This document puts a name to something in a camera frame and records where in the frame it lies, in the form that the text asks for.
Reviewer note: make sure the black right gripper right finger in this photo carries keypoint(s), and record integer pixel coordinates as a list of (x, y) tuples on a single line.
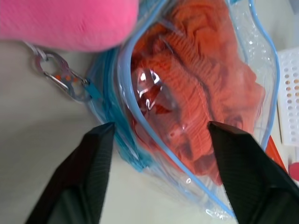
[(252, 177)]

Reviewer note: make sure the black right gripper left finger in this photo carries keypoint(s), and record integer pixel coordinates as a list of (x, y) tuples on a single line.
[(79, 177)]

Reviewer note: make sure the orange cloth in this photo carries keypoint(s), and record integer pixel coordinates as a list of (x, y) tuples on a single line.
[(198, 88)]

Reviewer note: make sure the clear blue-trimmed plastic pouch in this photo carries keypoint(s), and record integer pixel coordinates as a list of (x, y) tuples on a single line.
[(201, 70)]

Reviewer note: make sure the pink cloth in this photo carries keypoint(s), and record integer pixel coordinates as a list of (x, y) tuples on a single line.
[(67, 23)]

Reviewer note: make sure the orange flat card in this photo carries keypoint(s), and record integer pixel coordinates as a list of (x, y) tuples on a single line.
[(276, 154)]

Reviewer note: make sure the small pink round object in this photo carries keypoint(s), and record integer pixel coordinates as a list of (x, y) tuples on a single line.
[(294, 171)]

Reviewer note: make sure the white perforated plastic basket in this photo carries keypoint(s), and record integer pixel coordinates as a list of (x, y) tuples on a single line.
[(289, 95)]

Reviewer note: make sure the silver carabiner clip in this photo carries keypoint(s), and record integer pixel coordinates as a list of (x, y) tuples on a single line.
[(61, 77)]

